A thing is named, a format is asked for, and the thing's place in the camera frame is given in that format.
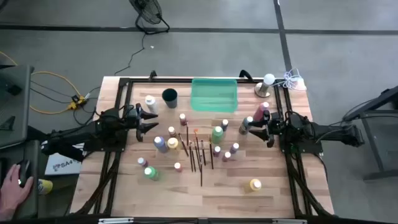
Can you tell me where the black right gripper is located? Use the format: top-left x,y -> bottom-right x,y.
248,110 -> 282,148

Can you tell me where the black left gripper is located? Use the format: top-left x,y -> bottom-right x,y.
125,103 -> 160,143

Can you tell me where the large pinkish red paint bottle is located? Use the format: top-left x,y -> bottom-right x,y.
253,101 -> 271,123

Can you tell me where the large grey paint bottle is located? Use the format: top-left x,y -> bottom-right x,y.
238,116 -> 254,136

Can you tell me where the large white paint bottle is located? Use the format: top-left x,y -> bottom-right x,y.
144,94 -> 160,114

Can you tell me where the large blue paint bottle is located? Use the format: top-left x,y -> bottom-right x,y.
153,136 -> 170,154

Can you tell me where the large yellow paint bottle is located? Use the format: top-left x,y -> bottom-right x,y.
248,178 -> 263,193
167,137 -> 182,155

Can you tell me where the large green paint bottle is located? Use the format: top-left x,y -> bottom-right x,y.
211,125 -> 225,145
143,166 -> 160,182

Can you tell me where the orange fan paintbrush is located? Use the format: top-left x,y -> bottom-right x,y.
193,128 -> 202,171

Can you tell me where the dark green cup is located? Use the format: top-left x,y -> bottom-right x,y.
161,88 -> 179,110

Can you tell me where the brass lamp with white bulb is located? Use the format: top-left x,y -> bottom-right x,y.
254,73 -> 277,99

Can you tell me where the green translucent plastic tray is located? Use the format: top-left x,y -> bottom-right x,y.
190,78 -> 239,113

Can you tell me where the yellow power strip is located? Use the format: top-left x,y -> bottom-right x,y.
67,95 -> 87,111

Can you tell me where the white printed cardboard box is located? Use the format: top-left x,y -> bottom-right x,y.
44,136 -> 86,176

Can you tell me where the black floor fan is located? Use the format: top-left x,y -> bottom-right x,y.
128,0 -> 171,35

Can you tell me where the dark grey desk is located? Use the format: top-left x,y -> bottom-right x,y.
0,139 -> 41,220

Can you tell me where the yellow can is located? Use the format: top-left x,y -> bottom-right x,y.
37,178 -> 54,196

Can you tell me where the grey side table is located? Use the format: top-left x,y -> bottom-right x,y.
0,64 -> 35,150

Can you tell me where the black computer mouse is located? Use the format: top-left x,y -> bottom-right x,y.
17,159 -> 32,188

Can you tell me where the black device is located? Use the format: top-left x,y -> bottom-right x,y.
0,81 -> 24,96

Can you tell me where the person's hand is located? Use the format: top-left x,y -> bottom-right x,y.
0,164 -> 35,222

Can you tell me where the white cable bundle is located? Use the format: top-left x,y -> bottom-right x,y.
273,67 -> 308,92

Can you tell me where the black fan cable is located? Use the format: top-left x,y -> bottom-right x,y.
113,32 -> 147,77

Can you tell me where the silver metal bracket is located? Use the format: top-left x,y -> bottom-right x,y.
98,217 -> 136,224
272,218 -> 308,224

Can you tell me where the black floor cable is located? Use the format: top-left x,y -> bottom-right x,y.
29,80 -> 102,126

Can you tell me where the yellow extension cord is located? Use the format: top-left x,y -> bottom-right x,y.
0,50 -> 83,115

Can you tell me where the black metal table frame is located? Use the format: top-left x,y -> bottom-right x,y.
341,84 -> 398,182

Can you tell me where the black triangular bracket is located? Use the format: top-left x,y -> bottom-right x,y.
0,115 -> 17,132

